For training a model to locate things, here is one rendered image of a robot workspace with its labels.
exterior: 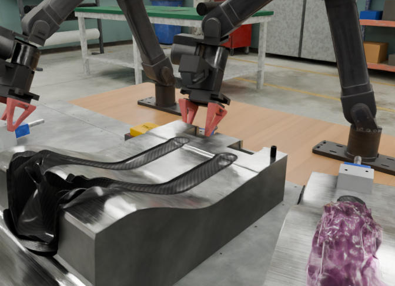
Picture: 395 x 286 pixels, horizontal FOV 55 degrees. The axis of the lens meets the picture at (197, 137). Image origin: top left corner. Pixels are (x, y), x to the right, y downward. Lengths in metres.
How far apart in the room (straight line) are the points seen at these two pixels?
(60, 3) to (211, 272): 0.72
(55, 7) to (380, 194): 0.79
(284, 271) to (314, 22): 5.93
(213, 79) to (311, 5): 5.52
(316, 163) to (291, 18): 5.69
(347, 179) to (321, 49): 5.64
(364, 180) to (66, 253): 0.43
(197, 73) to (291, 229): 0.42
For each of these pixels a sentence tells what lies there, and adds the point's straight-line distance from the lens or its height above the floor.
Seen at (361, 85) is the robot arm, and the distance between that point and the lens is 0.82.
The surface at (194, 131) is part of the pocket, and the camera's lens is 0.75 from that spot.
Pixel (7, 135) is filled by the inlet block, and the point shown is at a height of 0.83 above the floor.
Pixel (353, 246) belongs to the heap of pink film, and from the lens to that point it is 0.43.
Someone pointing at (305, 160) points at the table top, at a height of 0.80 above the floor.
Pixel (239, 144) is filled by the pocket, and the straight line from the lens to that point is 0.69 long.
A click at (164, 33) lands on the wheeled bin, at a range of 8.25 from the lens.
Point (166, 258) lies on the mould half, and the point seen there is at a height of 0.85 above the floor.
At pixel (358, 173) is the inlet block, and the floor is 0.88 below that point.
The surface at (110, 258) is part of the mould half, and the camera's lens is 0.41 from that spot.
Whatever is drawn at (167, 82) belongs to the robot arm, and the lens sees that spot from 1.13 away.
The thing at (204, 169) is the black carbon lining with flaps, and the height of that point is 0.88.
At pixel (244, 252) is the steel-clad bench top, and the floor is 0.80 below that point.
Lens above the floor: 1.15
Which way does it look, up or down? 22 degrees down
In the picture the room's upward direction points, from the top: straight up
